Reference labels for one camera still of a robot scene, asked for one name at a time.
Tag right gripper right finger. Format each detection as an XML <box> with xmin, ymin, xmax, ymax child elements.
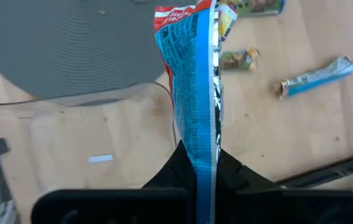
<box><xmin>216</xmin><ymin>148</ymin><xmax>353</xmax><ymax>224</ymax></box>

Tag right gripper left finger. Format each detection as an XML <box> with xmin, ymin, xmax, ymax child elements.
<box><xmin>31</xmin><ymin>139</ymin><xmax>197</xmax><ymax>224</ymax></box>

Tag blue granola bar orange ends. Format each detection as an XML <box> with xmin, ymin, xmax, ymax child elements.
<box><xmin>274</xmin><ymin>55</ymin><xmax>353</xmax><ymax>100</ymax></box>

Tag blue granola bar red end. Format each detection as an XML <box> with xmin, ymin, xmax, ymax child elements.
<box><xmin>153</xmin><ymin>0</ymin><xmax>238</xmax><ymax>224</ymax></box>

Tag snack packets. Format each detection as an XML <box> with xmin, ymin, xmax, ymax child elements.
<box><xmin>219</xmin><ymin>47</ymin><xmax>260</xmax><ymax>73</ymax></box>

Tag green granola bar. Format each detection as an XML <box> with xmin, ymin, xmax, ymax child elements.
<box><xmin>237</xmin><ymin>0</ymin><xmax>286</xmax><ymax>17</ymax></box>

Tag clear plastic bin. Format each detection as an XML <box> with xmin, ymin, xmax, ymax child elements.
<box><xmin>0</xmin><ymin>81</ymin><xmax>179</xmax><ymax>195</ymax></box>

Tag grey round woven placemat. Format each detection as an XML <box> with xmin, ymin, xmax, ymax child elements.
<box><xmin>0</xmin><ymin>0</ymin><xmax>202</xmax><ymax>101</ymax></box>

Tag black metal table frame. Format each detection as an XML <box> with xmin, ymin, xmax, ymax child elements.
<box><xmin>274</xmin><ymin>151</ymin><xmax>353</xmax><ymax>189</ymax></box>

